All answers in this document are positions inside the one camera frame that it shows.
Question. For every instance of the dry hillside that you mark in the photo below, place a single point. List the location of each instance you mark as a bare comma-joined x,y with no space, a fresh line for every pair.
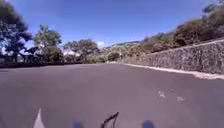
116,50

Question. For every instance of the grey asphalt road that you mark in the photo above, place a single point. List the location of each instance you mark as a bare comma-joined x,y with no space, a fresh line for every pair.
100,90

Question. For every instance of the row of trees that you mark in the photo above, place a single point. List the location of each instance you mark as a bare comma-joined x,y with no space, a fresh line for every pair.
46,41

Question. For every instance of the robot's own part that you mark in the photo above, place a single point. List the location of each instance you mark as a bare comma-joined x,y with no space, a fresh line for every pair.
148,124

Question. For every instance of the bushes on slope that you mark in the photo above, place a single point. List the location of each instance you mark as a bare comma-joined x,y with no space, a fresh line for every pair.
193,31

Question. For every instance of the pale dirt verge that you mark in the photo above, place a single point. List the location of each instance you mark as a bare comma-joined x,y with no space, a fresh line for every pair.
200,74

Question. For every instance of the stone retaining wall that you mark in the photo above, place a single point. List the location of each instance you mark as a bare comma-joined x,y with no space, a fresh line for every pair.
193,58

